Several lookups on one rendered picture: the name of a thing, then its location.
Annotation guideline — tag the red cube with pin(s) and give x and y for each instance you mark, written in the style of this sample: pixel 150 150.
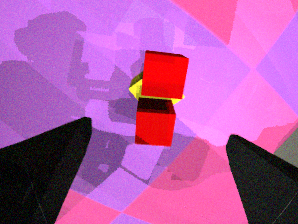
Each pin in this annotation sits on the red cube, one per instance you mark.
pixel 155 121
pixel 164 75

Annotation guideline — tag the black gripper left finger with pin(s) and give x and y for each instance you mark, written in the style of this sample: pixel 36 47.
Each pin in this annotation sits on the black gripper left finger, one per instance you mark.
pixel 36 174

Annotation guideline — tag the yellow cube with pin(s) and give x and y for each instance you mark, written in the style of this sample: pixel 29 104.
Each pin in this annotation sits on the yellow cube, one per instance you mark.
pixel 136 85

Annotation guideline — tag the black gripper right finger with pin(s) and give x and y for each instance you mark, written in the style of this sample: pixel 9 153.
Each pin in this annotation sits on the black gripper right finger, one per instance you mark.
pixel 267 185

